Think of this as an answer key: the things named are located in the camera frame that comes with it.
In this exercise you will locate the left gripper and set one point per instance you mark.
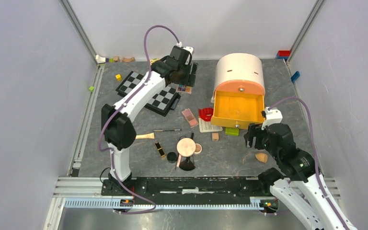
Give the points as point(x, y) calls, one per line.
point(189, 80)

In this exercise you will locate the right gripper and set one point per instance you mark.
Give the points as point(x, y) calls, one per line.
point(253, 130)

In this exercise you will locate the colourful eyeshadow palette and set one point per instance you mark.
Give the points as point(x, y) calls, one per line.
point(184, 89)

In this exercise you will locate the black mascara tube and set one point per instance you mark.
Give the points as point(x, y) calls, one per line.
point(174, 104)

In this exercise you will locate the round drawer organizer box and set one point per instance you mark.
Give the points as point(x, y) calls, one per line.
point(239, 91)

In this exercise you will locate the pink blush palette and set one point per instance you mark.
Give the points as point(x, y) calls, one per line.
point(190, 118)

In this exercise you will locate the round pink powder compact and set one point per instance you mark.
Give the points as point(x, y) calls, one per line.
point(187, 147)

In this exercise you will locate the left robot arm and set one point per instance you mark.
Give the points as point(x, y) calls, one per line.
point(117, 120)

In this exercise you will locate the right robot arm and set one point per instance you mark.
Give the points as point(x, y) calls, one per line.
point(297, 182)

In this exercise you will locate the orange makeup sponge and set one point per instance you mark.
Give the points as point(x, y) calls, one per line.
point(262, 157)

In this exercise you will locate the black makeup brush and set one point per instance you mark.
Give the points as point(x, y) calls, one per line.
point(187, 164)

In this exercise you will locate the green lego brick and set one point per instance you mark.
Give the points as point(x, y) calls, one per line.
point(232, 131)

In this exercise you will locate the red plastic arch toy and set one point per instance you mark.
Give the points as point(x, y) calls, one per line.
point(206, 113)

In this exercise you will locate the black white chessboard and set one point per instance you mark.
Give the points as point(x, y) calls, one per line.
point(160, 103)

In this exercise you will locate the small wooden cube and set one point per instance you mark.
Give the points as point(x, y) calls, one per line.
point(215, 136)

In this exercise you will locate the black eyeliner pencil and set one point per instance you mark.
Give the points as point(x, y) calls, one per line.
point(167, 130)

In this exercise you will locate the wooden arch block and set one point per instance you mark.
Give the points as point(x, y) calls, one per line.
point(128, 59)

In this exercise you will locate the beige concealer tube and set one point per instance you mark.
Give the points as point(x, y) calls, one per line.
point(146, 136)

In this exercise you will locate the yellow cube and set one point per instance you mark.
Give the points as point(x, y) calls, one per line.
point(118, 77)

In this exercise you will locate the black gold lipstick case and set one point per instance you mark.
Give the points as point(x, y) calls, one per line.
point(160, 150)

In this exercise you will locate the small black round jar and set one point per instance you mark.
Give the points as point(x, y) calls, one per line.
point(172, 157)

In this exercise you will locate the red blue blocks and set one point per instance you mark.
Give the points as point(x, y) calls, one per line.
point(283, 54)

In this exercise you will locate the blue block by wall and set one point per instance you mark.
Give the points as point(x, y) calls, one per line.
point(295, 76)

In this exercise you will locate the white corner bracket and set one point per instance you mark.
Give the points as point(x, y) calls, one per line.
point(100, 60)

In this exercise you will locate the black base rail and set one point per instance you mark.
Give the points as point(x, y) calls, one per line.
point(196, 190)

